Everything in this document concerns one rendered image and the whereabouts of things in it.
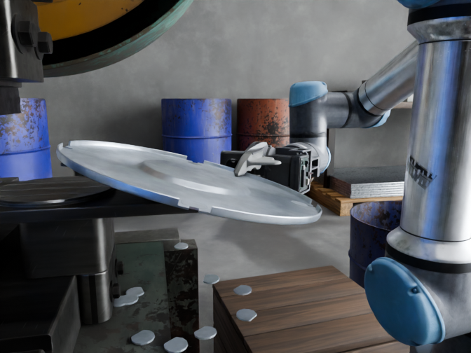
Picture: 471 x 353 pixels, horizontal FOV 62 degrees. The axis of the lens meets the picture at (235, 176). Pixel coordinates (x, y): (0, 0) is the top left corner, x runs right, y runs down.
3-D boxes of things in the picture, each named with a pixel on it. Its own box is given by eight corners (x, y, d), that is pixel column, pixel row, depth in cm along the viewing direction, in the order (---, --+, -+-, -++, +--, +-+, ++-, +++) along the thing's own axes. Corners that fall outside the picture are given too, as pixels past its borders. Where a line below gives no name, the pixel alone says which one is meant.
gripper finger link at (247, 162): (268, 156, 52) (290, 152, 61) (228, 153, 55) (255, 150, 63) (267, 179, 53) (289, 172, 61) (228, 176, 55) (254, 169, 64)
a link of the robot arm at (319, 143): (297, 136, 88) (297, 174, 89) (280, 138, 78) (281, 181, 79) (333, 136, 85) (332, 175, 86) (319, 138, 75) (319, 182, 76)
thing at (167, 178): (365, 251, 32) (368, 241, 32) (-3, 167, 28) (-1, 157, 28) (286, 185, 61) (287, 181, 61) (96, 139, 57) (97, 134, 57)
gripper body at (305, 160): (301, 148, 60) (321, 144, 70) (249, 146, 63) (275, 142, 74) (298, 198, 61) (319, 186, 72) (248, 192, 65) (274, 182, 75)
